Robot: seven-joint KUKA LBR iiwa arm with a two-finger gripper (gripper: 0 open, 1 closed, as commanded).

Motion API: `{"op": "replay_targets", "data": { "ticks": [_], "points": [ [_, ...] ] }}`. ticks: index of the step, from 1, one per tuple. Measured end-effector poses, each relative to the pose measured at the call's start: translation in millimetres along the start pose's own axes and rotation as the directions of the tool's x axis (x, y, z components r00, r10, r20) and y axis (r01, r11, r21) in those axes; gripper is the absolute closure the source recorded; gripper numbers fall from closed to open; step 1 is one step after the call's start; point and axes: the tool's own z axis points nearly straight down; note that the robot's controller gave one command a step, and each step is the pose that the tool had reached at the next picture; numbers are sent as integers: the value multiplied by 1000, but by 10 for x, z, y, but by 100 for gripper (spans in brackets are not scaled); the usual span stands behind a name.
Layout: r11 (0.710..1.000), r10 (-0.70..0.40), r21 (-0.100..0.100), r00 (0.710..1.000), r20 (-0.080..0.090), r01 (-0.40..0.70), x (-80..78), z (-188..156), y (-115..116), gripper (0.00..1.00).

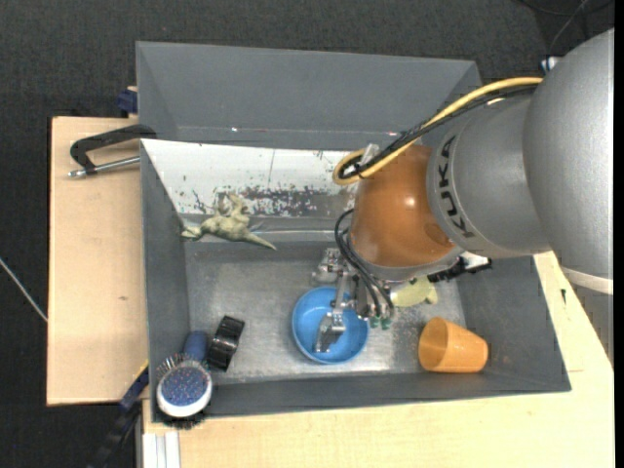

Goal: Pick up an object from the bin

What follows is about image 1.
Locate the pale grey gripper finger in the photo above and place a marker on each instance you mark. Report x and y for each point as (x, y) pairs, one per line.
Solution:
(323, 333)
(337, 334)

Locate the blue bowl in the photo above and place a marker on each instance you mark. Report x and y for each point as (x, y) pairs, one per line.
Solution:
(309, 317)

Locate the clear glass thing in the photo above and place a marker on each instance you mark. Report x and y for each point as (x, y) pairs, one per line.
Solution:
(325, 266)

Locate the pale yellow soft toy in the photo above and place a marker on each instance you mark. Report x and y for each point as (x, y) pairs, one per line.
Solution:
(414, 294)

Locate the grey metal bin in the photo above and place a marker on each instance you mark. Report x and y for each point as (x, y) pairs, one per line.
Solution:
(273, 281)

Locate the orange plastic cup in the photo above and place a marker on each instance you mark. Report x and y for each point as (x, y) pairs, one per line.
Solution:
(460, 349)

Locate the green toy dinosaur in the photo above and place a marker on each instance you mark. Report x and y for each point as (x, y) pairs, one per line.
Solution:
(226, 227)

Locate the blue and white hairbrush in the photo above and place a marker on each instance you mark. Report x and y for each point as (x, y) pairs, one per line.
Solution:
(185, 383)

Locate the pale wood board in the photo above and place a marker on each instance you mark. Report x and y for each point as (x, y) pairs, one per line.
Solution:
(92, 271)

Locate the black cylinder on white bracket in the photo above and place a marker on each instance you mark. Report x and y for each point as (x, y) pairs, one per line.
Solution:
(451, 273)

